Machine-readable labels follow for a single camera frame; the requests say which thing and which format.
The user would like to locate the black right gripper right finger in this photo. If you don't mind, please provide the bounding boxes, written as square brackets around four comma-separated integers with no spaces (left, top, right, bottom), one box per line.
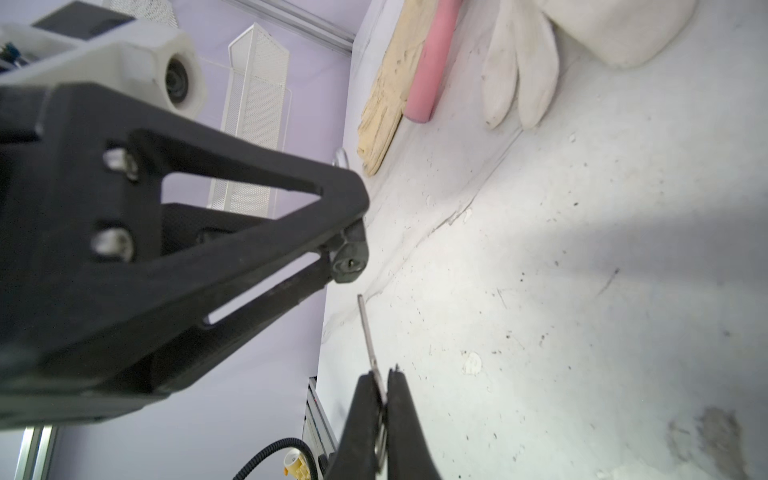
[387,369,441,480]

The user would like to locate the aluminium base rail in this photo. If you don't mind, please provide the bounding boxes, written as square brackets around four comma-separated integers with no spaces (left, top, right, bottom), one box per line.
[302,377,338,479]

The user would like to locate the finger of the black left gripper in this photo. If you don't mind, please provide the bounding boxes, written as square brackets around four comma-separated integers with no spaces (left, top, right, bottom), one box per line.
[151,204,330,393]

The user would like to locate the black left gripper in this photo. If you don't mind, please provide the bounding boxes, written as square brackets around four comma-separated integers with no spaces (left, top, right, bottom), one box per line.
[1,84,369,429]

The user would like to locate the purple trowel pink handle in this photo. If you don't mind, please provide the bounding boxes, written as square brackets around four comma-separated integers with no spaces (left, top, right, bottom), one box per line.
[404,0,463,124]

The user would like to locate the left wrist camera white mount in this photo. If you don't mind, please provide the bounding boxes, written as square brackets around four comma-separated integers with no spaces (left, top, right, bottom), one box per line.
[1,1,207,120]

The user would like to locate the black padlock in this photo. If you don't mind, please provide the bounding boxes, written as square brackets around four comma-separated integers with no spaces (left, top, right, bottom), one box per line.
[317,175,370,285]

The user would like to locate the small key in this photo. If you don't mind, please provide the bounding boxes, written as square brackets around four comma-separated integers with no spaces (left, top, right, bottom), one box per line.
[357,294,387,472]

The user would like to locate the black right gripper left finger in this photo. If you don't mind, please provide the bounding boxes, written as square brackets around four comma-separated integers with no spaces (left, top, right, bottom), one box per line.
[325,372,385,480]

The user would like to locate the white mesh two-tier shelf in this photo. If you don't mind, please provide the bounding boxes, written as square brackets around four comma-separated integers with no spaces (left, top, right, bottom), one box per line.
[105,1,290,217]

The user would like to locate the white knit glove yellow cuff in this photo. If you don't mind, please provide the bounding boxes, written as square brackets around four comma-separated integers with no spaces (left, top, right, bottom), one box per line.
[481,0,696,130]

